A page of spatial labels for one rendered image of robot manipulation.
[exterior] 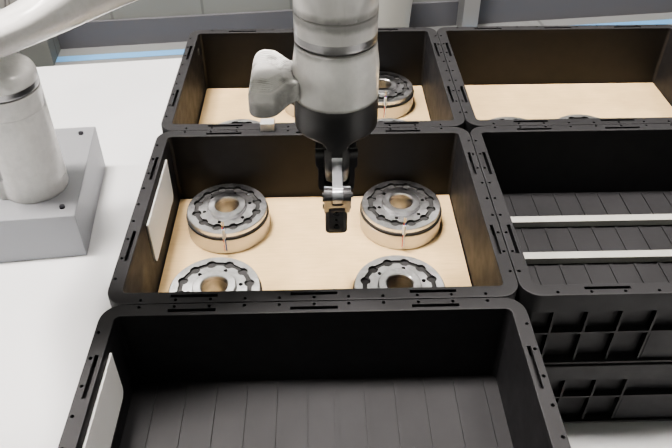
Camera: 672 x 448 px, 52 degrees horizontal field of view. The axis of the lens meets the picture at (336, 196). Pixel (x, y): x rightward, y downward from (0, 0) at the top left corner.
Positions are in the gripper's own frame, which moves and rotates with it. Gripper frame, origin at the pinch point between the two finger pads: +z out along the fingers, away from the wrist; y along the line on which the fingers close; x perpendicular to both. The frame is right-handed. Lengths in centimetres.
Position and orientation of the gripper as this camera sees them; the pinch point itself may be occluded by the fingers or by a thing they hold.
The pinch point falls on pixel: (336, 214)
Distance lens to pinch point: 69.2
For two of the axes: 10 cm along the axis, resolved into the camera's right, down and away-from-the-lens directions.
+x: -10.0, 0.2, -0.2
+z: 0.0, 7.8, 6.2
